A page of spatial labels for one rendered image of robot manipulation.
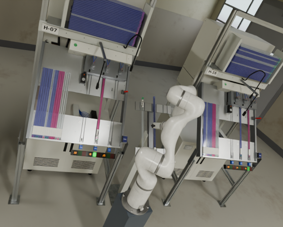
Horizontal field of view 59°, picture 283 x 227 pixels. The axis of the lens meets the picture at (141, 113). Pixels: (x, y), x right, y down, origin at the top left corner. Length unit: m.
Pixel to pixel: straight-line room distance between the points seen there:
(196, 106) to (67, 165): 1.53
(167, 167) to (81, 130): 0.80
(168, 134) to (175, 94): 0.22
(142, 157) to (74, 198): 1.23
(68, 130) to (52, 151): 0.52
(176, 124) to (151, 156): 0.22
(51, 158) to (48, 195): 0.33
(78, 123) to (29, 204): 0.86
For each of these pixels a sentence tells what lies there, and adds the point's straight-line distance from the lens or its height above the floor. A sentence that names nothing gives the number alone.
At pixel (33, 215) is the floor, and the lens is 2.36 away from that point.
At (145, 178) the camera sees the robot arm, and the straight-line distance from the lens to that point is 1.48.
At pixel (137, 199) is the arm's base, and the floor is 0.79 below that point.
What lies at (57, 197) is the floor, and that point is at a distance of 2.48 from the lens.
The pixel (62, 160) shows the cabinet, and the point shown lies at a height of 0.22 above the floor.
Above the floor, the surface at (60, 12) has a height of 1.44.
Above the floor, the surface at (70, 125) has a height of 0.80.
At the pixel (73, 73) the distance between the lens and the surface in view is 1.99.
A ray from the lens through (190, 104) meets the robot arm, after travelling 1.38.
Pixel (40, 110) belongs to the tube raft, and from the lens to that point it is 1.90.
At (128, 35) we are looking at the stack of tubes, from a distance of 2.01.
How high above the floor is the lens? 1.97
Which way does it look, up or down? 30 degrees down
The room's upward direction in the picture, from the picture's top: 23 degrees clockwise
